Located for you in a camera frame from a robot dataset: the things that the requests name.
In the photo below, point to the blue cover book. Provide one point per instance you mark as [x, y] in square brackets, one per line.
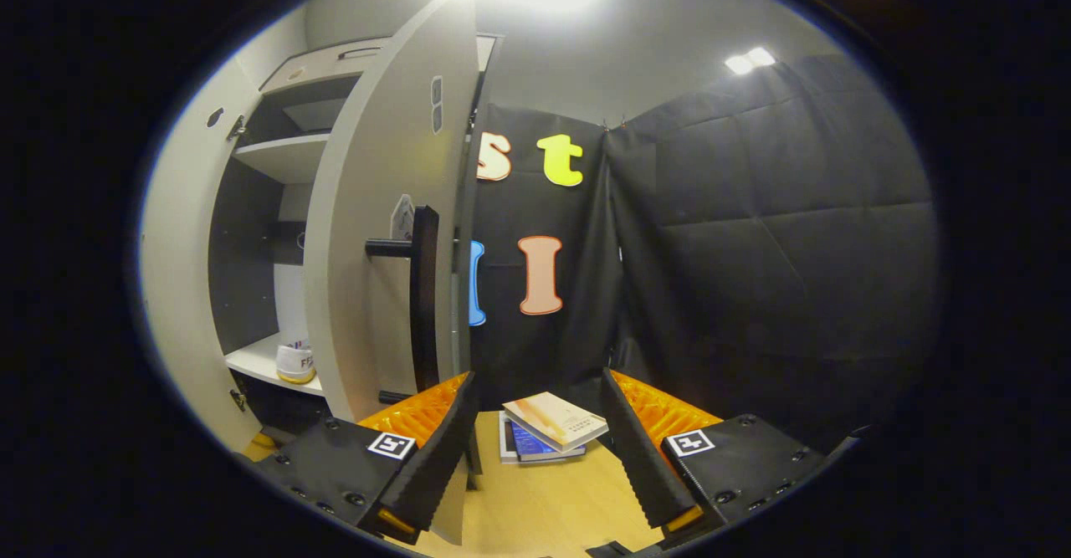
[527, 442]

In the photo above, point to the white shoe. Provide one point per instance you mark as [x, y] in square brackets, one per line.
[294, 363]

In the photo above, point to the black backdrop cloth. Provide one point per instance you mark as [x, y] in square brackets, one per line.
[753, 248]

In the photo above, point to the grey shoe cabinet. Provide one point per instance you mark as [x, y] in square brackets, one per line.
[284, 156]

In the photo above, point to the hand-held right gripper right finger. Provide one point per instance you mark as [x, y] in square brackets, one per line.
[745, 460]

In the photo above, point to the small ceiling light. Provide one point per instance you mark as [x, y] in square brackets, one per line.
[750, 60]

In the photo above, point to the grey shoe cabinet door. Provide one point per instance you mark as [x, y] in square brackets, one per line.
[360, 165]
[180, 290]

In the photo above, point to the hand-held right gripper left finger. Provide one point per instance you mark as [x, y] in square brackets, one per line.
[335, 460]

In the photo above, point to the beige cover book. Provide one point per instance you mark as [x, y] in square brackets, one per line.
[556, 420]

